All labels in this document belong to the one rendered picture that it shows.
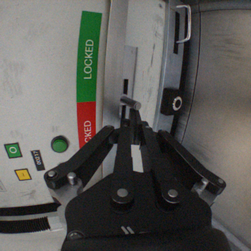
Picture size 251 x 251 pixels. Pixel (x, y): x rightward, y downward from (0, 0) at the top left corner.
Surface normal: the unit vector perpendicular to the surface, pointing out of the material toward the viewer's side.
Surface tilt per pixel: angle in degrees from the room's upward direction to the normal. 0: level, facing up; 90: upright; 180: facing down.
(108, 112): 90
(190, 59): 0
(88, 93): 90
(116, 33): 90
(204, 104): 0
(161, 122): 90
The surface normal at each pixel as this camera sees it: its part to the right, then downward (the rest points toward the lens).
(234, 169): -0.88, 0.12
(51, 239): 0.26, -0.69
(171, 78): 0.47, 0.38
